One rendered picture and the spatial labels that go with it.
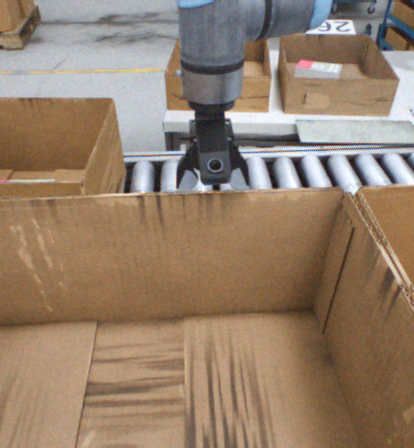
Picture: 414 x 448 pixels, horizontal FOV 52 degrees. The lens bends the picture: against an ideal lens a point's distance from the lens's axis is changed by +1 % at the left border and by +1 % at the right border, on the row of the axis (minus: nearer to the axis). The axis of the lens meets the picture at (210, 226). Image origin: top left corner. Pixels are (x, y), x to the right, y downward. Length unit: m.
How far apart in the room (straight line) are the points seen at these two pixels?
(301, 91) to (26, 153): 0.69
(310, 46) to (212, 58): 0.98
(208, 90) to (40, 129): 0.45
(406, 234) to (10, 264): 0.37
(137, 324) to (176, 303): 0.05
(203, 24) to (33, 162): 0.55
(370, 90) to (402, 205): 0.82
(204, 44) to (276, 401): 0.43
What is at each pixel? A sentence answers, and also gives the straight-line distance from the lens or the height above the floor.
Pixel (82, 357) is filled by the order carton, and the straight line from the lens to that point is 0.46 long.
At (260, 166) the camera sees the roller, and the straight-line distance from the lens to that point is 0.96.
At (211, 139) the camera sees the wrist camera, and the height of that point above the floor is 0.96.
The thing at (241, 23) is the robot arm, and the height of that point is 1.11.
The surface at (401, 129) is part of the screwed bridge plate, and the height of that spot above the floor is 0.75.
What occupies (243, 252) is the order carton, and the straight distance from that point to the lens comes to 0.41.
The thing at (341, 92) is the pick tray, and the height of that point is 0.81.
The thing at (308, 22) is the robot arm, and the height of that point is 1.10.
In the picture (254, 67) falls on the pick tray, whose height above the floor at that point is 0.76.
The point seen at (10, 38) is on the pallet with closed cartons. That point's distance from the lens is 4.45.
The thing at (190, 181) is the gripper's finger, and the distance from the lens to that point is 0.70.
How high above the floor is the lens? 1.26
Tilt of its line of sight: 40 degrees down
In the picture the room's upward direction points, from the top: straight up
